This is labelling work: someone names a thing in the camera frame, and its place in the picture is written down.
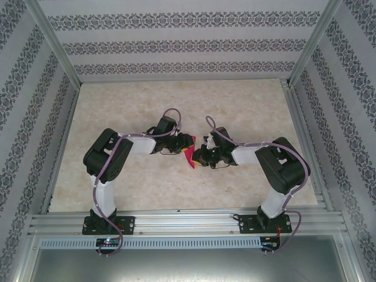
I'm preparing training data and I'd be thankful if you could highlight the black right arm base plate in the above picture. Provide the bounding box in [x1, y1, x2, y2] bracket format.
[238, 214, 292, 234]

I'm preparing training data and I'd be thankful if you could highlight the left controller circuit board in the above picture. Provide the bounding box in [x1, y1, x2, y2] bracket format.
[96, 238, 120, 247]

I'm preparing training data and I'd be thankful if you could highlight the aluminium frame post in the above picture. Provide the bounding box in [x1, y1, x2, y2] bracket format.
[289, 0, 343, 86]
[26, 0, 82, 85]

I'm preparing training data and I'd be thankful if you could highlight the grey metal sheet panel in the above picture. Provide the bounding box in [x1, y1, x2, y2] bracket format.
[14, 234, 365, 282]

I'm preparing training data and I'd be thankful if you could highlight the aluminium side rail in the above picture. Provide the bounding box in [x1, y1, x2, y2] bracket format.
[280, 79, 334, 212]

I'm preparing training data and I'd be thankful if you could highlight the slotted grey cable duct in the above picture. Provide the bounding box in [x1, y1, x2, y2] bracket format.
[39, 237, 262, 249]

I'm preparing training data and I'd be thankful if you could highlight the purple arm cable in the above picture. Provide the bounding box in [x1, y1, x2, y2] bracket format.
[204, 115, 311, 256]
[92, 108, 182, 258]

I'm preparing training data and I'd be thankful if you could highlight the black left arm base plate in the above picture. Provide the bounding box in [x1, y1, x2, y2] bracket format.
[82, 216, 136, 236]

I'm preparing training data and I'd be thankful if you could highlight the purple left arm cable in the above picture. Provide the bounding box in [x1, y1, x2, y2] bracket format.
[92, 108, 182, 258]

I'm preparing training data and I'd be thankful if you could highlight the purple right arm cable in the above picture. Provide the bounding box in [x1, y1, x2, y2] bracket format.
[204, 115, 311, 256]

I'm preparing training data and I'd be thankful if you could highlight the aluminium mounting rail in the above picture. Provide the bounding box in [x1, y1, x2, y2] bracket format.
[28, 209, 344, 236]

